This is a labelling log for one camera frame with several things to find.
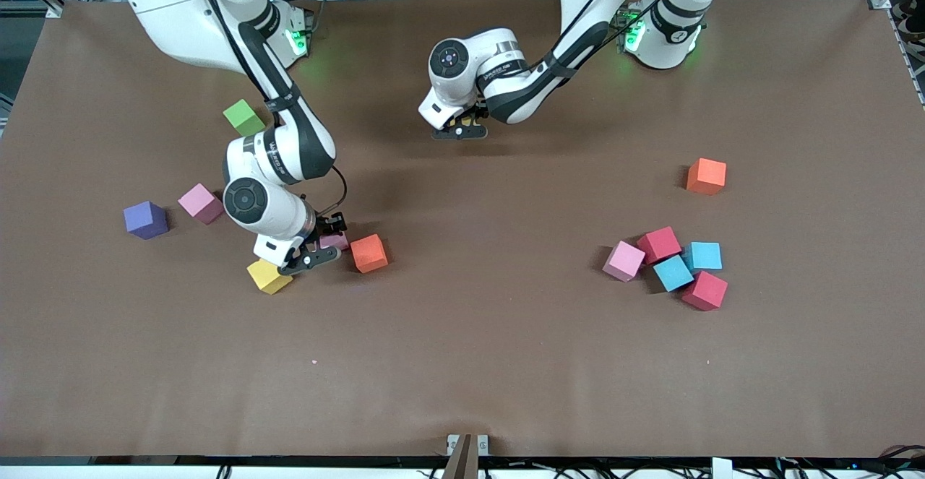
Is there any green foam block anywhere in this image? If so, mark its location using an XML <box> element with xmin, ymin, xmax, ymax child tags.
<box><xmin>223</xmin><ymin>99</ymin><xmax>267</xmax><ymax>138</ymax></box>

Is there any red foam block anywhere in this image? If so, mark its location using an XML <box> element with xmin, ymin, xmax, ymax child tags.
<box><xmin>636</xmin><ymin>226</ymin><xmax>683</xmax><ymax>265</ymax></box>
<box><xmin>681</xmin><ymin>270</ymin><xmax>729</xmax><ymax>312</ymax></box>

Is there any light blue foam block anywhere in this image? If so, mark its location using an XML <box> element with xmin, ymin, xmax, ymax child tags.
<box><xmin>682</xmin><ymin>241</ymin><xmax>723</xmax><ymax>272</ymax></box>

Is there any purple foam block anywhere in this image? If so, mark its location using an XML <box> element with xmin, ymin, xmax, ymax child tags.
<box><xmin>123</xmin><ymin>201</ymin><xmax>169</xmax><ymax>241</ymax></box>

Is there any orange foam block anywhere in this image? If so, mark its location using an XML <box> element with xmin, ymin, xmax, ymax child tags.
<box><xmin>350</xmin><ymin>233</ymin><xmax>390</xmax><ymax>275</ymax></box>
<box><xmin>686</xmin><ymin>157</ymin><xmax>728</xmax><ymax>196</ymax></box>

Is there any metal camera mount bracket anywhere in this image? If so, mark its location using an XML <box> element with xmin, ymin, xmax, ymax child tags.
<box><xmin>442</xmin><ymin>433</ymin><xmax>489</xmax><ymax>479</ymax></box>

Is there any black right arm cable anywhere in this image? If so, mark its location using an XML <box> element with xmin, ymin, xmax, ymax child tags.
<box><xmin>189</xmin><ymin>0</ymin><xmax>348</xmax><ymax>218</ymax></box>

